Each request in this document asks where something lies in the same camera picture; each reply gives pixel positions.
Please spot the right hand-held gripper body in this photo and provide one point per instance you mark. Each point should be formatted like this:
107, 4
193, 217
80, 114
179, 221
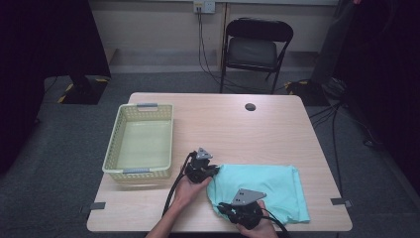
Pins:
246, 211

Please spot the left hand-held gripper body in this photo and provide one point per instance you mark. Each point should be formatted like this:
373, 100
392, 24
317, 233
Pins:
198, 168

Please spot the teal t-shirt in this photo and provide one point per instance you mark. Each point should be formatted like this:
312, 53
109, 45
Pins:
267, 185

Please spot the pale green plastic basket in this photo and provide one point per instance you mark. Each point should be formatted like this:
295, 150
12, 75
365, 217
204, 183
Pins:
117, 142

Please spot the person's right hand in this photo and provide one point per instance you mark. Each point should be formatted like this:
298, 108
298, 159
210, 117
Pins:
262, 229

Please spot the person's left hand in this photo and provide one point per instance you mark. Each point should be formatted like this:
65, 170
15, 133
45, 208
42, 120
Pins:
189, 195

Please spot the dark round table grommet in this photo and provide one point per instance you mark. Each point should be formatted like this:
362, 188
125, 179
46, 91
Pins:
250, 107

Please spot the black stand base yellow tape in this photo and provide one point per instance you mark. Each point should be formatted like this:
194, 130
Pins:
84, 92
307, 92

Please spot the black folding chair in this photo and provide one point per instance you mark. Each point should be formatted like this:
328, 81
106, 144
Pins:
252, 49

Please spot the grey hanging cover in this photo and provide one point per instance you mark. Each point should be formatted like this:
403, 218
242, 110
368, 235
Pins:
332, 43

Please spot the black curtain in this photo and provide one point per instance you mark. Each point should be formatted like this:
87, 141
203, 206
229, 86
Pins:
389, 66
43, 49

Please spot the grey table bracket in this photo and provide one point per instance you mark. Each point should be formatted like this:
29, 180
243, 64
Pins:
341, 202
95, 206

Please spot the white wall socket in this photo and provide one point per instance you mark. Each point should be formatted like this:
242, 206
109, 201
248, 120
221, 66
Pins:
204, 6

